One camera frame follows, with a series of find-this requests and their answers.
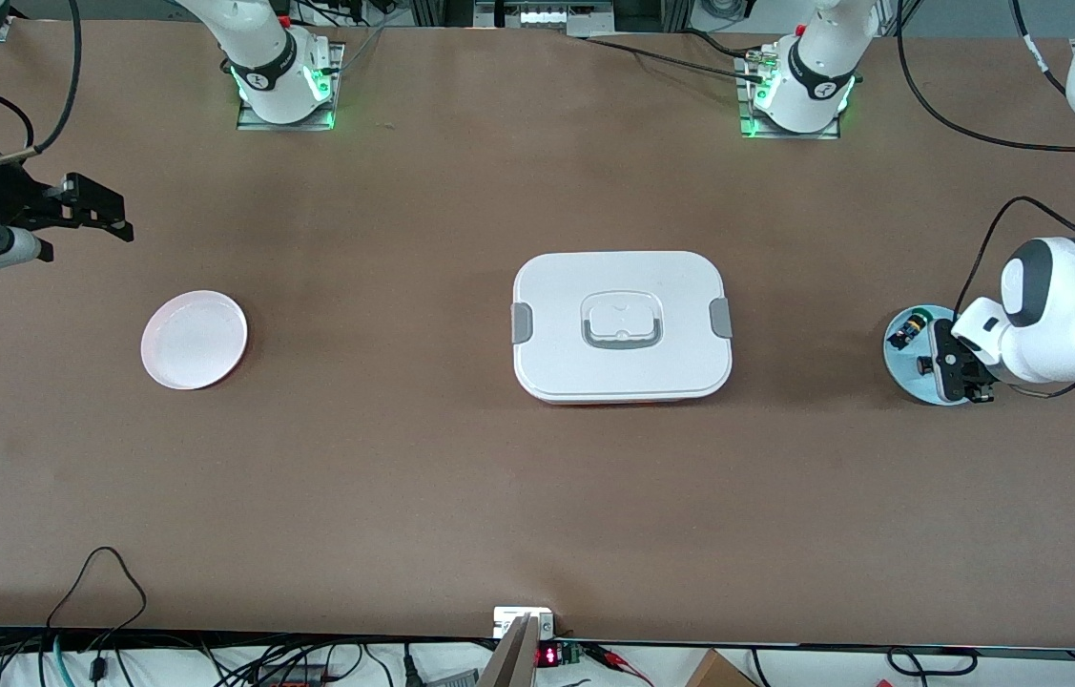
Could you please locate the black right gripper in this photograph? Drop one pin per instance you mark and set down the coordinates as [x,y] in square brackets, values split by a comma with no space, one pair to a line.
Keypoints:
[3,200]

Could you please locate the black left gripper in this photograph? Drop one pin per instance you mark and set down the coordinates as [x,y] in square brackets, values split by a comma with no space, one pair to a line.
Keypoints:
[930,335]

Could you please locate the brown cardboard box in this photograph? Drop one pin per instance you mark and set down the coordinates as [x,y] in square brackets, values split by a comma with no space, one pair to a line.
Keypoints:
[716,673]

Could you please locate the white lunch box grey clasps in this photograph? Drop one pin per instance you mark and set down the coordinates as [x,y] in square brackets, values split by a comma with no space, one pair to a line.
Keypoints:
[566,305]

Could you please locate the light blue round plate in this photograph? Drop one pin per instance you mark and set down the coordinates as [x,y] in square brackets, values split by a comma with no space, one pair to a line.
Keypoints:
[904,367]

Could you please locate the small black blue cylinder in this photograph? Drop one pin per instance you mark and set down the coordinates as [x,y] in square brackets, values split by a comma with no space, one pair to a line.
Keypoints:
[907,332]

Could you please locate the pale pink round plate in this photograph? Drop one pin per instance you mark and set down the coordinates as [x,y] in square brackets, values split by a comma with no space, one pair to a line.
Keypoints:
[194,339]

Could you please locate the red clip leads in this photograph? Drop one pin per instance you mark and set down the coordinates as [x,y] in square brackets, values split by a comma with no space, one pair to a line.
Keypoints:
[613,656]

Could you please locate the white power strip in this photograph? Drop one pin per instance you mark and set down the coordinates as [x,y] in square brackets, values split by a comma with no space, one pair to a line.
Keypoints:
[547,16]

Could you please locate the black orange power adapter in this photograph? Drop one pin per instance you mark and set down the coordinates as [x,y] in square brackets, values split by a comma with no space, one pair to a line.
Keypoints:
[294,677]

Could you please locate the red digit display board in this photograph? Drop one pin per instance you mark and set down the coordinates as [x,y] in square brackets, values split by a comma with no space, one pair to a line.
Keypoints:
[548,655]

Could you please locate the aluminium profile bar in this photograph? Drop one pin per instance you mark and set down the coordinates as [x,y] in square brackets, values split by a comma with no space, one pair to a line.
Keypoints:
[510,658]

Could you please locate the grey plastic device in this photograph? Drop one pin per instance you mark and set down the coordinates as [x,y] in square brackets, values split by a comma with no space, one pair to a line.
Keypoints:
[451,679]

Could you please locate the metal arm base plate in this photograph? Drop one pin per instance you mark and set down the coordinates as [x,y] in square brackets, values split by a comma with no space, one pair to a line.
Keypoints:
[785,135]
[337,57]

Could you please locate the white bracket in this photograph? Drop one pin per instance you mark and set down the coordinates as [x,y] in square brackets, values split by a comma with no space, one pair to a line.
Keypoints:
[508,618]

